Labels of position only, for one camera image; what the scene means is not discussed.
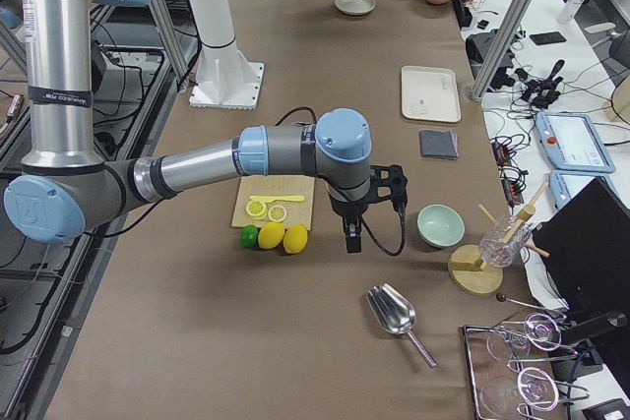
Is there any black laptop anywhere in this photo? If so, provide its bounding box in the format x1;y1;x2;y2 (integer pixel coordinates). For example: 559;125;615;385
533;177;629;316

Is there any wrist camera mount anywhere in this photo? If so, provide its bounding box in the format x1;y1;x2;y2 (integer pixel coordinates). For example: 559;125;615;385
368;164;408;211

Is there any black smartphone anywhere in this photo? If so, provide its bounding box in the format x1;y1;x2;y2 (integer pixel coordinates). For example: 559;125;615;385
530;31;567;46

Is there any blue teach pendant near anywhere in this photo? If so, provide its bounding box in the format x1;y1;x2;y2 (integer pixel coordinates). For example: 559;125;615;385
548;169;616;210

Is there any bamboo cutting board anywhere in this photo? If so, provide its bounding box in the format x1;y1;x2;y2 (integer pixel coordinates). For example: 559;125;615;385
231;176;314;230

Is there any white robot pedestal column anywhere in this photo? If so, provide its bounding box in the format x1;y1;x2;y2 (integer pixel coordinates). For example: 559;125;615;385
189;0;265;110

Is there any green lime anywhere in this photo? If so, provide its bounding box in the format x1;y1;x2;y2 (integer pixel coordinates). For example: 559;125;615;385
239;225;259;249

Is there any aluminium frame post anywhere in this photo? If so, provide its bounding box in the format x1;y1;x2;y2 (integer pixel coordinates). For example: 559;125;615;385
471;0;532;102

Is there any lemon half lower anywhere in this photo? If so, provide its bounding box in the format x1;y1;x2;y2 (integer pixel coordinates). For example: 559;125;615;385
245;200;268;220

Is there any whole yellow lemon lower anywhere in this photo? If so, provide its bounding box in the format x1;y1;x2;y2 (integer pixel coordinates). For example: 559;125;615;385
258;222;285;250

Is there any blue teach pendant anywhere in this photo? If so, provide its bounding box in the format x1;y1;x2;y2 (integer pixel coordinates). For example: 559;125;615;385
535;112;616;174
548;169;616;210

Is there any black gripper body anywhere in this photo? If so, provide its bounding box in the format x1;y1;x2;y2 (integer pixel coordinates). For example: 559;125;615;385
328;188;369;226

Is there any clear glass cup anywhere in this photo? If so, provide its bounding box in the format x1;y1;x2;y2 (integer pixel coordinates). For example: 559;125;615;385
479;215;532;268

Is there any lemon half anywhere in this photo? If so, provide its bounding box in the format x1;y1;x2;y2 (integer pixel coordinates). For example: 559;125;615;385
245;200;268;220
267;205;287;223

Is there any whole yellow lemon upper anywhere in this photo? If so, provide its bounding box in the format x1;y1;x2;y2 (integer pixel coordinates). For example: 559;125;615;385
283;224;309;255

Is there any cream rabbit tray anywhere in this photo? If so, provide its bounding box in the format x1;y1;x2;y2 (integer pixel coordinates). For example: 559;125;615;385
401;66;462;123

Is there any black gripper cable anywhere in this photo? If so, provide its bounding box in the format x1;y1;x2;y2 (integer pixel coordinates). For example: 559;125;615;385
354;198;408;258

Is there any metal ice scoop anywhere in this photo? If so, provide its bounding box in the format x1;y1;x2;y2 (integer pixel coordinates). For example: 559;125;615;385
366;283;437;368

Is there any mint green bowl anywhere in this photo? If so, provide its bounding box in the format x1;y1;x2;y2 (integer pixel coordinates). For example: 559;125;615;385
416;205;465;248

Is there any cream round plate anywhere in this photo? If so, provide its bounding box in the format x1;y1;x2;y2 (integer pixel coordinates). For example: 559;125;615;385
334;0;376;16

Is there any lemon half upper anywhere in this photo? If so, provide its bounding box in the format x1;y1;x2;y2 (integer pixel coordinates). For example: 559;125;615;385
267;205;287;223

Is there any grey folded cloth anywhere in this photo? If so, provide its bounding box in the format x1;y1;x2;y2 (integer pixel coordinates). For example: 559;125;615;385
418;129;459;160

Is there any wooden cup stand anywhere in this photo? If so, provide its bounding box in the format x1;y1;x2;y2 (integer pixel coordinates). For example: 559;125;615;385
448;181;549;296

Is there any whole yellow lemon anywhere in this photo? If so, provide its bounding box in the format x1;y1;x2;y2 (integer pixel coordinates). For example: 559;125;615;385
283;224;309;255
258;222;285;250

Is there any blue teach pendant far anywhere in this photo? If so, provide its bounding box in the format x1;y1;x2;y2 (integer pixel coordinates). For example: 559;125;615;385
535;112;616;174

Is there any yellow plastic knife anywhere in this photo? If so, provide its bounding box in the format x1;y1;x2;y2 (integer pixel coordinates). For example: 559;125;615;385
249;195;305;204

